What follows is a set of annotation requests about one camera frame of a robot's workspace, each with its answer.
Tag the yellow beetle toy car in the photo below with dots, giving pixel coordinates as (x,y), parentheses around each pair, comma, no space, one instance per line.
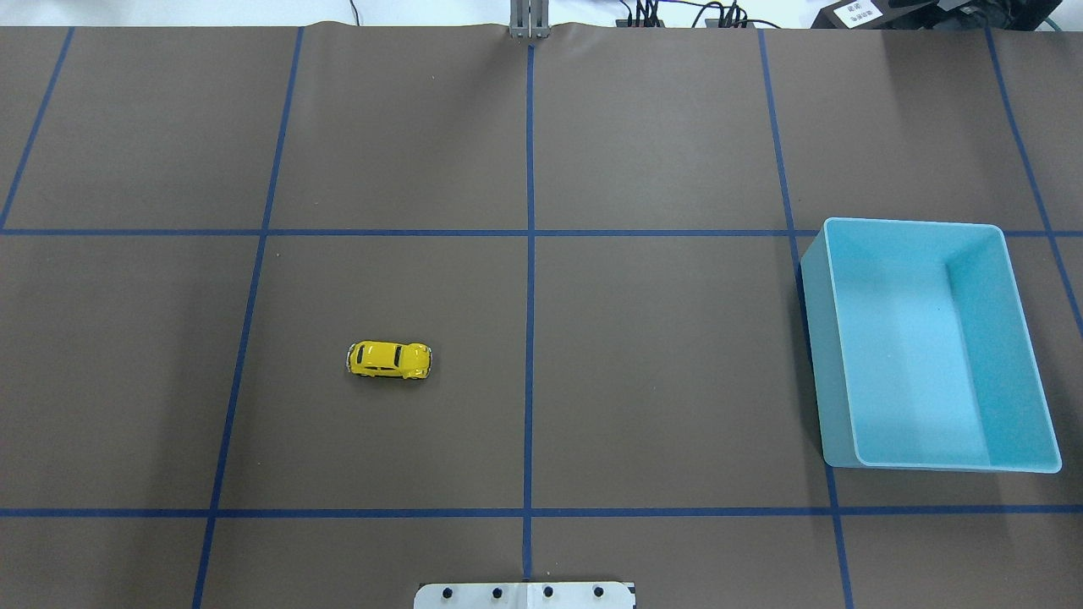
(389,360)

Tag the light blue plastic bin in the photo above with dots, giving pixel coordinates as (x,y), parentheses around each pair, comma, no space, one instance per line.
(922,356)

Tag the aluminium frame post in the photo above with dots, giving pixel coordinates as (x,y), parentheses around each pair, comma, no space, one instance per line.
(529,19)

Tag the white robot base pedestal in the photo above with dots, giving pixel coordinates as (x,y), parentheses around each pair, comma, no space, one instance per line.
(563,594)

